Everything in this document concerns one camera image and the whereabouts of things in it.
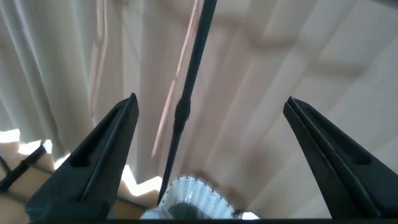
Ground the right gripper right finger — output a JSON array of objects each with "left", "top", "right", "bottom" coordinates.
[{"left": 282, "top": 95, "right": 398, "bottom": 219}]

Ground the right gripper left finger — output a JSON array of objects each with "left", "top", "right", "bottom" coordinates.
[{"left": 25, "top": 92, "right": 140, "bottom": 221}]

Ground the white laundry basket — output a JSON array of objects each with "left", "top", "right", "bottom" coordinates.
[{"left": 139, "top": 174, "right": 261, "bottom": 220}]

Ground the black clothes rack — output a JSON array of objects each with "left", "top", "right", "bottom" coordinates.
[{"left": 0, "top": 0, "right": 218, "bottom": 210}]

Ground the beige curtain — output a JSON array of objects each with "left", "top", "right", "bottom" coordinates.
[{"left": 0, "top": 0, "right": 398, "bottom": 218}]

